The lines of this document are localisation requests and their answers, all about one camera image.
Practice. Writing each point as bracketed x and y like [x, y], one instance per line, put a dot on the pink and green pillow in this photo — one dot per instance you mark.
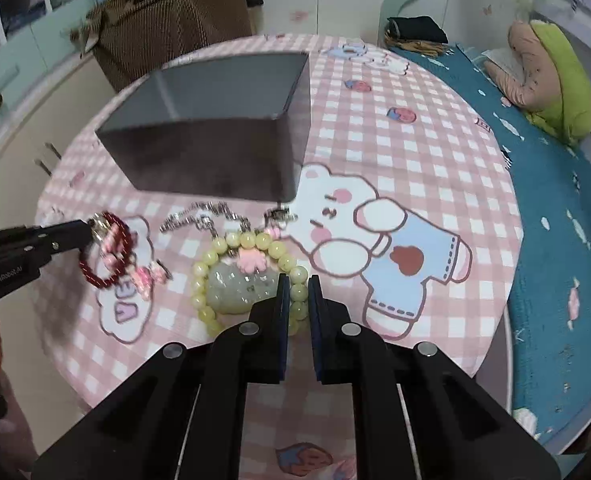
[553, 90]

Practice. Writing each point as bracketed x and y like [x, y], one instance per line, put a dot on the brown dotted fabric bag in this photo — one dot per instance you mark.
[131, 38]

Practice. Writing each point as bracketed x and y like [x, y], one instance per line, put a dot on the grey metal tin box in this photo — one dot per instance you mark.
[233, 127]

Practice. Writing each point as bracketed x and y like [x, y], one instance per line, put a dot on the pink checkered tablecloth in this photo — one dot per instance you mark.
[405, 211]

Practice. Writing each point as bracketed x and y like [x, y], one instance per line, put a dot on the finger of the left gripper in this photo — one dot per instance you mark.
[75, 234]

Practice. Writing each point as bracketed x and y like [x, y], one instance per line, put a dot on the cream cupboard with handles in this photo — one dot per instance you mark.
[38, 131]

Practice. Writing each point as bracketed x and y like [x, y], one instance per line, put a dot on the mint drawer cabinet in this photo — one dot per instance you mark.
[36, 36]

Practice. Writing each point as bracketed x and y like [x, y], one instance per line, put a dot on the folded dark clothes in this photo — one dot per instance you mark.
[420, 35]

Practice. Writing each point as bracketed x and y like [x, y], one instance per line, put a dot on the teal patterned bed sheet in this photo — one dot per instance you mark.
[550, 300]

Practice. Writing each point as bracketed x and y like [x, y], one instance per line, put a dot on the pink charm hair clip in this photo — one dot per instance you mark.
[145, 277]

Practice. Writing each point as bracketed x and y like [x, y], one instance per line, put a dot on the pink bow hair clip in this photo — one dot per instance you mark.
[276, 221]

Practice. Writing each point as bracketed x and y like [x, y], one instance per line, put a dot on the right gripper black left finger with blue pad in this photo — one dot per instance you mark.
[181, 414]

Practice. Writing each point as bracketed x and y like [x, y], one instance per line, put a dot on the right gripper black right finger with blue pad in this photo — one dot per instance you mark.
[417, 414]

